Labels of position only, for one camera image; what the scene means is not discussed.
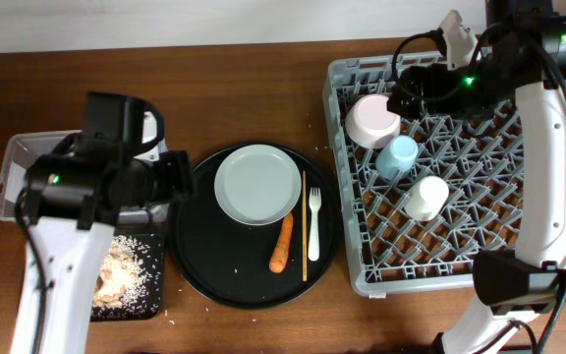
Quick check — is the clear plastic bin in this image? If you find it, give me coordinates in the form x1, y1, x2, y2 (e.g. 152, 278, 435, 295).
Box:
0, 128, 171, 230

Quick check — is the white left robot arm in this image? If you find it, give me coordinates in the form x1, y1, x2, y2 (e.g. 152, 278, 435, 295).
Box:
10, 91, 197, 353

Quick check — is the peanut shells and rice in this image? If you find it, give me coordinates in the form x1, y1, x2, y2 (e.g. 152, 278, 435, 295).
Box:
90, 234, 161, 319

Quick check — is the grey dishwasher rack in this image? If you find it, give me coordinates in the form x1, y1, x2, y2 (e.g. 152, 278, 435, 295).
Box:
323, 52, 524, 298

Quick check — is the white plastic fork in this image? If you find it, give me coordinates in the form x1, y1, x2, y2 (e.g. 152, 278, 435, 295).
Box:
308, 187, 321, 262

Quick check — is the orange carrot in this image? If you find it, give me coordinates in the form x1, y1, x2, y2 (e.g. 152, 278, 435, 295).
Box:
269, 213, 294, 273

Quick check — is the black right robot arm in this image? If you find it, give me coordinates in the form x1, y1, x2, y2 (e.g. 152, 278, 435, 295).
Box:
387, 1, 566, 353

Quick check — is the white paper cup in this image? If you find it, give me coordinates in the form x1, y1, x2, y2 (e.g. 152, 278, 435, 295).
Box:
404, 176, 449, 221

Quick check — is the pink bowl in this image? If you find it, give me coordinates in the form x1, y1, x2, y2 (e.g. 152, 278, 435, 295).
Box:
345, 94, 401, 149

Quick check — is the light blue plastic cup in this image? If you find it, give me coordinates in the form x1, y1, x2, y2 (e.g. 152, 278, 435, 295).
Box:
375, 136, 419, 180

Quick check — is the grey round plate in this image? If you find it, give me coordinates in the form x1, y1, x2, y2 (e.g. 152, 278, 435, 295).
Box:
214, 145, 302, 226

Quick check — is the black rectangular tray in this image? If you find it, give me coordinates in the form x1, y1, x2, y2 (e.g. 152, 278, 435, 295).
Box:
88, 224, 167, 324

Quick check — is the black round tray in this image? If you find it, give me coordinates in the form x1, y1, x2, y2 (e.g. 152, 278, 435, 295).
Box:
167, 145, 343, 310

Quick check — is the wooden chopstick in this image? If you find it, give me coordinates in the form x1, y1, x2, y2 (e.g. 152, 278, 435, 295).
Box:
302, 170, 308, 282

